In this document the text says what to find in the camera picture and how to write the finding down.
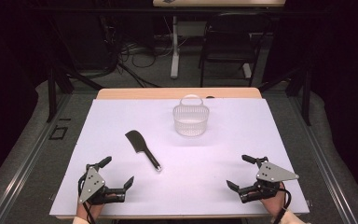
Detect person's right hand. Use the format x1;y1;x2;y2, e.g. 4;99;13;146
248;182;289;219

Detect right hand-held gripper black cable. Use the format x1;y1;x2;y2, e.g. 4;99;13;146
272;186;293;224

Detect black metal frame stand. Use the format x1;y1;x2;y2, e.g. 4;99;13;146
256;60;312;127
45;18;105;124

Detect black kitchen knife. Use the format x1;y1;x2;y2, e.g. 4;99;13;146
124;129;163;173

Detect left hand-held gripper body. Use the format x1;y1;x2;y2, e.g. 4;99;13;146
77;163;127;205

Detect white-legged desk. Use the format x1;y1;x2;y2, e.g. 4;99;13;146
152;0;286;79

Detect white plastic basket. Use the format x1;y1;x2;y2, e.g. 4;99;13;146
172;93;211;137

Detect person's left hand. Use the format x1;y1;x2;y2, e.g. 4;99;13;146
76;194;119;222

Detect white table mat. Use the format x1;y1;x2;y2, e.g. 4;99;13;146
48;97;310;217

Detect black folding chair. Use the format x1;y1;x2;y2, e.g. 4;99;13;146
198;12;273;89

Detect hand-held gripper black cable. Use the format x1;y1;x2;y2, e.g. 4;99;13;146
77;174;97;224
272;186;293;224

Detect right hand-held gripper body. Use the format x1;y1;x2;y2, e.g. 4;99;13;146
238;156;300;204

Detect wooden table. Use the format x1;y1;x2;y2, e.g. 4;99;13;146
48;87;311;220

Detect bundle of black floor cables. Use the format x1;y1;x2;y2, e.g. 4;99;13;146
103;15;175;89

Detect left hand-held gripper black cable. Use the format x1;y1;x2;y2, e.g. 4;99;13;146
77;174;97;224

